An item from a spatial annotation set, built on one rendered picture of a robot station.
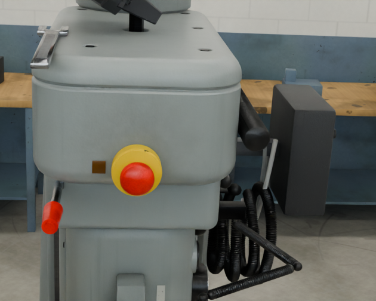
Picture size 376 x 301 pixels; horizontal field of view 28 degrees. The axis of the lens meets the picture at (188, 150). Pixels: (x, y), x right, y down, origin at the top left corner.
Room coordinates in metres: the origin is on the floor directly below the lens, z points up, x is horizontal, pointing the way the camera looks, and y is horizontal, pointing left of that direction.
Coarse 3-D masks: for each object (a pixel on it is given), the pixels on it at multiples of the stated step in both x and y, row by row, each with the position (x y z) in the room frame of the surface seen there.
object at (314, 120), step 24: (288, 96) 1.39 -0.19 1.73; (312, 96) 1.40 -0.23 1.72; (288, 120) 1.33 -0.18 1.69; (312, 120) 1.30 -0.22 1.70; (288, 144) 1.31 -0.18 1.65; (312, 144) 1.30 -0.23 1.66; (288, 168) 1.30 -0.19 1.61; (312, 168) 1.30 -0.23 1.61; (288, 192) 1.30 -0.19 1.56; (312, 192) 1.30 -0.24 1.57
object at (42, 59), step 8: (40, 32) 0.98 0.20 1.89; (48, 32) 0.97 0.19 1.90; (56, 32) 0.97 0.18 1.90; (64, 32) 0.98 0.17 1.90; (48, 40) 0.91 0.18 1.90; (56, 40) 0.92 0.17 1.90; (40, 48) 0.86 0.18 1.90; (48, 48) 0.86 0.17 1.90; (40, 56) 0.81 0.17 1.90; (48, 56) 0.82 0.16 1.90; (32, 64) 0.78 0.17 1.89; (40, 64) 0.78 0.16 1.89; (48, 64) 0.78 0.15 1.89
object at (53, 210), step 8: (56, 184) 0.92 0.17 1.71; (56, 192) 0.89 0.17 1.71; (56, 200) 0.86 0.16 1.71; (48, 208) 0.83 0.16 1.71; (56, 208) 0.83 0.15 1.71; (48, 216) 0.80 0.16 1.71; (56, 216) 0.81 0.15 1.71; (48, 224) 0.79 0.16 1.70; (56, 224) 0.80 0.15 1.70; (48, 232) 0.79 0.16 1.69
